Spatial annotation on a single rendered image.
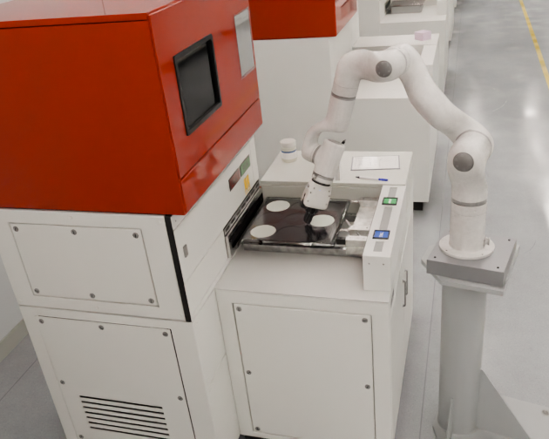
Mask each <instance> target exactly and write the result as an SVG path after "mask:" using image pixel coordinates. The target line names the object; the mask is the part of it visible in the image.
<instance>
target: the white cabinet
mask: <svg viewBox="0 0 549 439"><path fill-rule="evenodd" d="M215 293H216V299H217V304H218V309H219V314H220V323H221V328H222V333H223V338H224V343H225V349H226V353H227V363H228V367H229V373H230V377H231V383H232V388H233V392H234V402H235V407H236V412H237V417H238V422H239V427H240V433H241V435H244V436H245V438H246V439H395V433H396V426H397V415H398V409H399V402H400V396H401V390H402V384H403V372H404V366H405V360H406V354H407V347H408V341H409V335H410V324H411V317H412V311H413V183H412V188H411V192H410V200H409V204H408V209H407V213H406V220H405V224H404V229H403V237H402V241H401V246H400V250H399V255H398V260H397V264H396V272H395V277H394V281H393V286H392V290H391V295H390V303H380V302H369V301H348V300H337V299H326V298H316V297H304V296H293V295H282V294H261V293H250V292H239V291H228V290H218V289H215Z"/></svg>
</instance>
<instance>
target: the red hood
mask: <svg viewBox="0 0 549 439"><path fill-rule="evenodd" d="M261 125H262V115H261V101H260V93H259V86H258V78H257V71H256V63H255V55H254V41H253V34H252V26H251V18H250V11H249V3H248V0H12V1H9V2H6V3H0V207H12V208H32V209H53V210H73V211H93V212H114V213H153V214H172V215H186V214H187V213H188V212H189V211H190V209H191V208H192V207H193V206H194V204H195V203H196V202H197V201H198V200H199V198H200V197H201V196H202V195H203V194H204V192H205V191H206V190H207V189H208V187H209V186H210V185H211V184H212V183H213V182H214V181H215V180H216V179H217V178H218V176H219V175H220V174H221V173H222V171H223V170H224V169H225V168H226V167H227V165H228V164H229V163H230V162H231V160H232V159H233V158H234V157H235V156H236V154H237V153H238V152H239V151H240V150H241V148H242V147H243V146H244V145H245V144H246V143H247V142H248V141H249V139H250V138H251V137H252V136H253V135H254V133H255V132H256V131H257V130H258V129H259V127H260V126H261Z"/></svg>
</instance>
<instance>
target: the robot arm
mask: <svg viewBox="0 0 549 439"><path fill-rule="evenodd" d="M397 78H399V79H400V80H401V81H402V83H403V87H404V89H405V91H406V93H407V96H408V99H409V101H410V102H411V104H412V105H413V107H414V108H415V109H416V110H417V111H418V113H419V114H420V115H421V116H422V117H423V118H424V119H425V120H426V121H427V122H428V123H429V124H430V125H431V126H432V127H434V128H435V129H437V130H438V131H440V132H441V133H443V134H444V135H445V136H447V137H448V138H449V139H450V140H451V141H452V142H453V145H452V147H451V149H450V151H449V154H448V159H447V172H448V175H449V178H450V181H451V219H450V234H449V235H446V236H444V237H443V238H442V239H441V240H440V241H439V248H440V250H441V251H442V252H443V253H445V254H446V255H448V256H451V257H453V258H456V259H461V260H479V259H483V258H485V257H488V256H490V255H491V254H492V253H493V252H494V249H495V245H494V243H493V242H492V241H491V240H490V238H489V239H488V238H487V237H486V236H485V223H486V211H487V198H488V185H487V182H486V179H485V166H486V162H487V160H488V158H489V157H490V156H491V153H492V151H493V147H494V141H493V138H492V135H491V134H490V133H489V132H488V131H487V129H485V128H484V127H483V126H482V125H481V124H480V123H479V122H478V121H476V120H475V119H473V118H472V117H470V116H469V115H467V114H466V113H464V112H463V111H461V110H459V109H458V108H457V107H456V106H455V105H454V104H453V103H452V102H451V101H450V100H449V99H448V98H447V97H446V96H445V95H444V94H443V93H442V91H441V90H440V89H439V88H438V87H437V85H436V84H435V82H434V81H433V79H432V78H431V76H430V73H429V72H428V70H427V68H426V66H425V63H424V61H423V59H422V58H421V56H420V55H419V53H418V52H417V51H416V50H415V49H414V48H413V47H412V46H410V45H409V44H405V43H400V44H394V45H392V46H390V47H389V48H388V49H386V50H384V51H368V50H365V49H361V50H354V51H350V52H347V53H345V54H344V55H343V56H342V57H341V58H340V60H339V62H338V64H337V67H336V71H335V78H334V83H333V86H332V91H331V95H330V100H329V108H328V112H327V116H326V118H325V119H324V120H322V121H320V122H318V123H316V124H314V125H312V126H311V127H310V128H309V129H308V131H307V132H306V135H305V137H304V140H303V144H302V157H303V158H304V159H306V160H307V161H309V162H311V163H313V164H315V168H314V171H313V173H312V176H311V177H313V178H312V179H311V180H310V181H309V182H308V183H307V185H306V187H305V190H304V192H303V194H302V198H301V203H300V207H302V208H304V209H305V212H306V213H305V215H304V218H303V221H304V222H305V223H306V224H310V222H311V221H312V219H313V217H314V215H315V214H316V213H318V212H319V211H324V209H326V208H327V206H328V204H329V199H330V195H331V190H332V185H331V184H332V183H333V180H334V177H335V175H336V171H337V168H338V166H339V164H340V161H341V158H342V155H343V152H344V149H345V145H344V144H342V143H340V142H338V141H336V140H333V139H329V138H326V139H324V141H323V144H322V145H319V144H318V139H319V136H320V134H321V133H322V132H345V131H347V129H348V127H349V122H350V119H351V115H352V111H353V108H354V104H355V101H356V94H357V91H358V87H359V84H360V81H361V79H365V80H369V81H371V82H376V83H383V82H389V81H393V80H395V79H397Z"/></svg>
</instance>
